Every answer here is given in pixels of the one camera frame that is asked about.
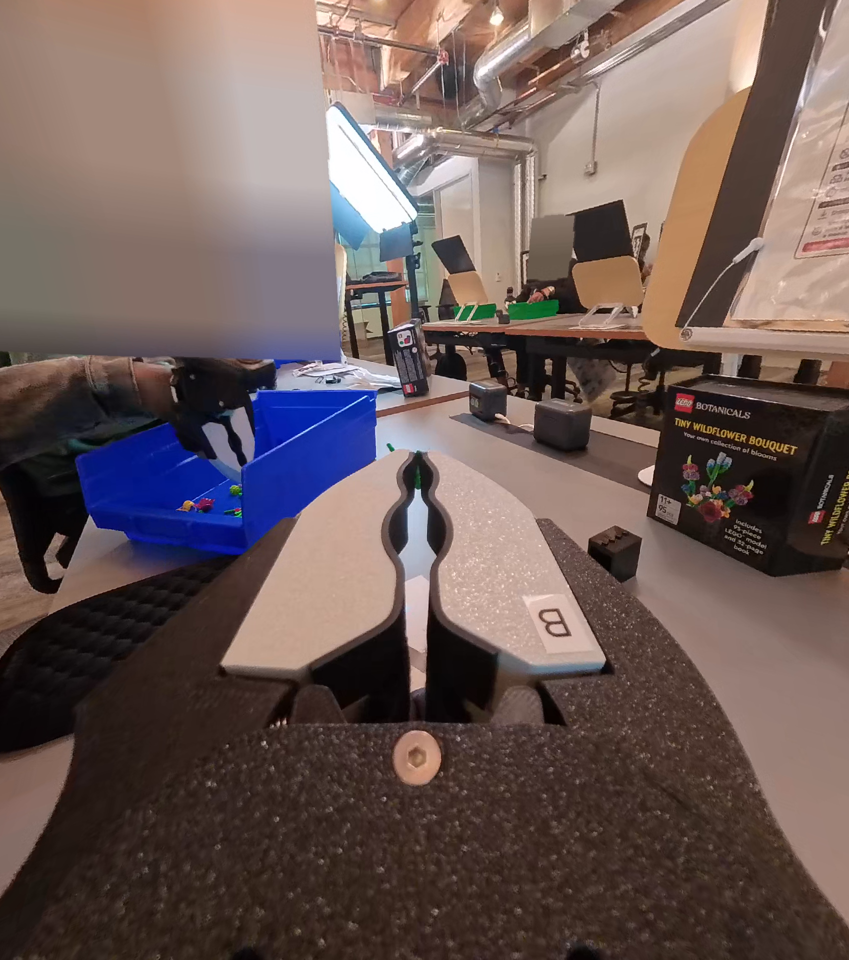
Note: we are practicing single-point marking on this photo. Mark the person's left forearm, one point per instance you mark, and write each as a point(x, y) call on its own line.
point(42, 412)

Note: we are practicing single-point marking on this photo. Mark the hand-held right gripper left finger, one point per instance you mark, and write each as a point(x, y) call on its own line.
point(319, 585)

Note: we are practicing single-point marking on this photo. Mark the black light stand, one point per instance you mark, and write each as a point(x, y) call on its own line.
point(415, 277)

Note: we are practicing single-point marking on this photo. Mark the white paper leaflet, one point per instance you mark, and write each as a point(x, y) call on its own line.
point(319, 369)

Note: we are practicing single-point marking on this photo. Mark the black document board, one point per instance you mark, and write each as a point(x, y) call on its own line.
point(762, 112)

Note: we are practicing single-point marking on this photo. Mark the pile of small lego pieces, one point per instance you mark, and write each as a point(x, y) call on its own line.
point(205, 505)

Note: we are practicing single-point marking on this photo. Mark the large tan wooden board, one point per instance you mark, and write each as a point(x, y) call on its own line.
point(683, 225)

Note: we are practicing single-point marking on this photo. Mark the bright studio light panel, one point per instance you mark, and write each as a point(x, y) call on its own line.
point(368, 169)

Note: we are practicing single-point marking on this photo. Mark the upright black lego box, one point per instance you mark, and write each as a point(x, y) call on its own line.
point(408, 360)

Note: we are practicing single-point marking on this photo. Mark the wooden desk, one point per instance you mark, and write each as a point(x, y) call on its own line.
point(544, 328)

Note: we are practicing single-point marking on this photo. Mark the small grey cube charger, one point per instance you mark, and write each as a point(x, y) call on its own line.
point(486, 401)

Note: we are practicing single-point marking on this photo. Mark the white paper sheet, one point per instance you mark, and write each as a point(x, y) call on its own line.
point(415, 607)

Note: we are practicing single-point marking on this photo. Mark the green plastic bin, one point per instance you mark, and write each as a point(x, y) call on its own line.
point(478, 310)
point(533, 310)

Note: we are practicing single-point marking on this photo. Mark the large grey cube charger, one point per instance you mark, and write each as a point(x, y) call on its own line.
point(561, 424)

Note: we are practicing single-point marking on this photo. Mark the silver ventilation duct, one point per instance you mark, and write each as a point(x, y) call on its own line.
point(503, 56)
point(469, 142)

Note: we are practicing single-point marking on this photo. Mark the blue plastic bin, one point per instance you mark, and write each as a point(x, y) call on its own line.
point(304, 465)

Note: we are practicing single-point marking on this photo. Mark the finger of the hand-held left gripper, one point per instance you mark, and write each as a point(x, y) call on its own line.
point(226, 450)

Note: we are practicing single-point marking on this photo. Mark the laminated instruction sheet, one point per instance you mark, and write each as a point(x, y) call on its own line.
point(829, 187)

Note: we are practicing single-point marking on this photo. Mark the black lego set box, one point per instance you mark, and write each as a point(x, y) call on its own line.
point(732, 480)

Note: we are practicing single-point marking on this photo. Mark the small black cube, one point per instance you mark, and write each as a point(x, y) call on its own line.
point(614, 553)

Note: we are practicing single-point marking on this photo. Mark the tan board stand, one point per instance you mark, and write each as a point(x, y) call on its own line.
point(608, 277)
point(466, 281)

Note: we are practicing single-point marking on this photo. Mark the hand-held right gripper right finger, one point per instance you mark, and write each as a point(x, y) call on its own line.
point(499, 570)

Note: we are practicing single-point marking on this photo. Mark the dark standing desk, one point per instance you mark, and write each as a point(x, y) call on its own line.
point(376, 287)

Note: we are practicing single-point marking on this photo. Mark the thin green lego stem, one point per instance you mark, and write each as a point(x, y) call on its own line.
point(418, 471)

